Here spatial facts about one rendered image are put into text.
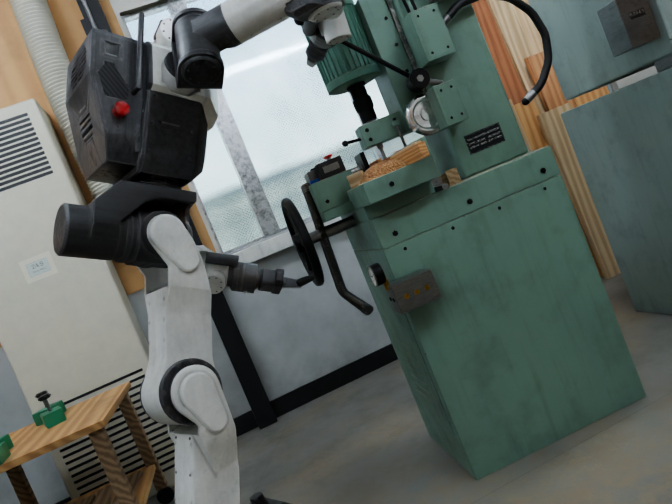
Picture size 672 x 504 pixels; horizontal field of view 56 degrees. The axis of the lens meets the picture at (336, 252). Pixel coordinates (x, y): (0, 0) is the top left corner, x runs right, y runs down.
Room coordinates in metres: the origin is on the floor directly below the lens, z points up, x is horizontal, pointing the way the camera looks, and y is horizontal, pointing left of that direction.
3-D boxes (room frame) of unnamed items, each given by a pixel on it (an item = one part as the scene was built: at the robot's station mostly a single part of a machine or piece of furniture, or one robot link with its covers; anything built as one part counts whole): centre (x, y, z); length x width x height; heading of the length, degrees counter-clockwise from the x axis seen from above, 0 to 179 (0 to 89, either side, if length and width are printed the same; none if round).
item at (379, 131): (1.99, -0.27, 1.03); 0.14 x 0.07 x 0.09; 98
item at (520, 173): (2.01, -0.37, 0.76); 0.57 x 0.45 x 0.09; 98
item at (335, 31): (1.63, -0.20, 1.30); 0.11 x 0.11 x 0.11; 8
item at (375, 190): (1.98, -0.14, 0.87); 0.61 x 0.30 x 0.06; 8
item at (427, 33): (1.87, -0.49, 1.22); 0.09 x 0.08 x 0.15; 98
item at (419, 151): (1.92, -0.26, 0.92); 0.59 x 0.02 x 0.04; 8
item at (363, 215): (1.98, -0.19, 0.82); 0.40 x 0.21 x 0.04; 8
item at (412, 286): (1.71, -0.15, 0.58); 0.12 x 0.08 x 0.08; 98
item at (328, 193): (1.97, -0.06, 0.91); 0.15 x 0.14 x 0.09; 8
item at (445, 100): (1.86, -0.46, 1.02); 0.09 x 0.07 x 0.12; 8
